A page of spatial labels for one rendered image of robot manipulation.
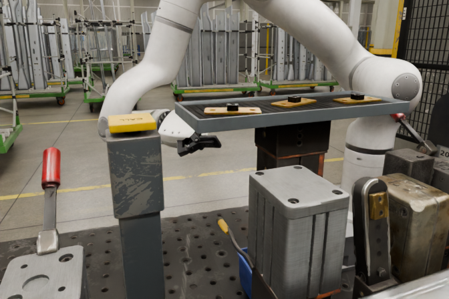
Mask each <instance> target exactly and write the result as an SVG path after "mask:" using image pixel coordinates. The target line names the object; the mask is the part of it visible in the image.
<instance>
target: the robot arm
mask: <svg viewBox="0 0 449 299"><path fill-rule="evenodd" d="M210 1H220V0H160V4H159V7H158V10H157V14H156V17H155V20H154V24H153V27H152V31H151V34H150V38H149V41H148V45H147V48H146V52H145V54H144V58H143V60H142V61H141V62H140V63H139V64H137V66H135V67H133V68H131V69H129V70H128V71H127V72H125V73H123V74H122V75H121V76H119V78H117V80H115V82H114V83H113V84H112V86H111V87H110V89H109V90H108V92H107V95H106V98H105V100H104V103H103V106H102V110H101V112H100V116H99V120H98V135H99V137H100V138H101V139H102V140H103V141H104V142H106V131H105V130H106V129H109V125H108V116H109V115H126V114H135V113H149V114H150V115H151V116H152V117H153V118H154V120H155V121H156V129H157V131H158V133H159V134H160V135H161V144H164V145H167V146H170V147H175V148H177V153H178V155H179V156H180V157H182V156H185V155H188V154H193V153H194V152H195V151H197V150H203V149H204V148H205V147H213V148H221V146H222V145H221V143H220V141H219V140H218V138H217V136H216V135H208V133H196V132H195V131H194V130H193V129H192V128H191V127H190V126H189V125H188V124H187V123H186V122H184V121H183V120H182V119H181V118H180V117H179V116H178V115H176V114H175V110H172V111H170V110H169V109H155V110H144V111H132V110H133V108H134V106H135V104H136V103H137V101H138V100H139V99H140V98H141V97H142V96H143V95H144V94H145V93H146V92H148V91H150V90H151V89H153V88H155V87H158V86H161V85H166V84H169V83H172V82H173V81H174V80H175V79H176V76H177V75H178V72H179V70H180V66H181V64H182V61H183V59H184V55H185V53H186V49H187V47H188V44H189V41H190V38H191V35H192V32H193V29H194V26H195V23H196V20H197V17H198V14H199V11H200V8H201V7H202V5H203V4H204V3H206V2H210ZM243 1H244V2H245V3H246V4H247V5H248V6H249V7H250V8H251V9H253V10H254V11H256V12H257V13H258V14H259V15H261V16H263V17H264V18H265V19H268V20H269V21H270V22H272V23H274V24H275V25H276V26H278V27H280V28H281V29H282V30H284V31H286V32H287V33H288V34H289V35H291V36H292V37H294V38H295V39H296V40H297V41H298V42H300V44H302V45H303V46H304V47H306V48H307V49H308V50H309V51H310V52H312V54H314V56H316V57H317V58H318V59H319V60H320V61H321V62H322V64H324V66H326V68H327V69H328V71H329V72H330V74H332V76H333V77H334V78H335V80H336V81H337V82H338V84H340V86H342V88H343V89H344V90H345V91H358V92H362V93H368V94H372V95H378V96H382V97H389V98H393V99H400V100H404V101H409V102H410V107H409V112H408V113H403V114H404V115H405V116H406V118H407V117H408V116H409V115H410V114H411V113H412V112H413V110H414V109H415V108H416V106H417V104H418V103H419V100H420V98H421V95H422V77H421V75H420V72H419V71H418V69H417V68H416V67H415V66H414V65H412V64H411V63H409V62H407V61H404V60H401V59H394V58H389V57H377V56H375V55H373V54H371V53H370V52H369V51H367V50H366V49H364V48H363V47H362V46H361V44H360V43H359V42H358V40H357V39H356V38H355V36H354V34H353V33H352V32H351V30H350V29H349V27H348V26H347V25H346V24H345V23H344V22H343V21H342V20H341V19H340V18H339V17H338V16H337V15H336V14H335V13H334V12H333V11H332V10H331V9H330V8H329V7H327V6H326V5H325V4H324V3H322V2H321V1H320V0H243ZM400 126H401V124H400V123H399V122H398V123H396V122H395V121H394V120H393V119H392V117H391V116H390V115H376V116H369V117H359V118H357V119H356V120H355V121H353V122H352V123H351V124H350V125H349V127H348V129H347V133H346V139H345V150H344V157H343V168H342V175H341V185H340V187H339V188H341V189H342V190H343V191H345V192H347V193H348V194H349V196H350V199H349V211H348V217H347V221H348V222H350V223H353V215H352V194H351V189H352V185H353V184H354V182H356V181H357V180H358V179H360V178H362V177H366V176H368V177H371V178H374V177H378V176H382V173H383V168H384V158H385V153H386V152H388V151H392V150H394V142H395V137H396V132H397V130H398V128H399V127H400Z"/></svg>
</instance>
